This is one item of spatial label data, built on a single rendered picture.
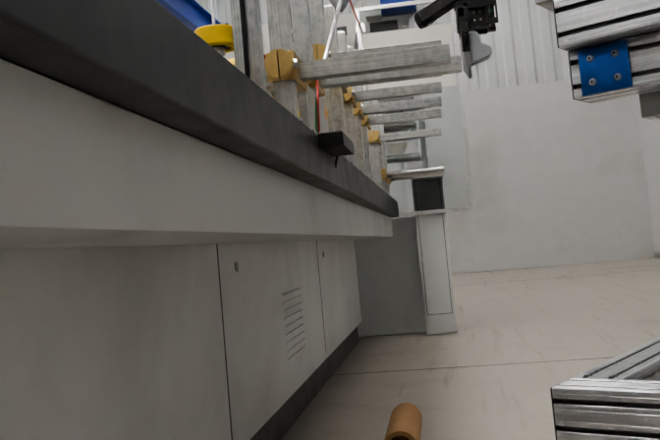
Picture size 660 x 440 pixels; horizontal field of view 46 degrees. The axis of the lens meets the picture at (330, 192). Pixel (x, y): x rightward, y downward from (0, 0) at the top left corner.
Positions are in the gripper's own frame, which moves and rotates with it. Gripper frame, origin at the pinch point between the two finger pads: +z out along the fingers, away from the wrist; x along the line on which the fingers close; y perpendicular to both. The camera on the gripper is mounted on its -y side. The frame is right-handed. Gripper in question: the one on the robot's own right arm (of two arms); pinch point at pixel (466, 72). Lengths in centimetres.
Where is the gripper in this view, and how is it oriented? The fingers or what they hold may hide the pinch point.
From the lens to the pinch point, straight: 165.3
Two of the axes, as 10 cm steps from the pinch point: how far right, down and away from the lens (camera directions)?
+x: 1.4, 0.6, 9.9
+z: 0.9, 9.9, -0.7
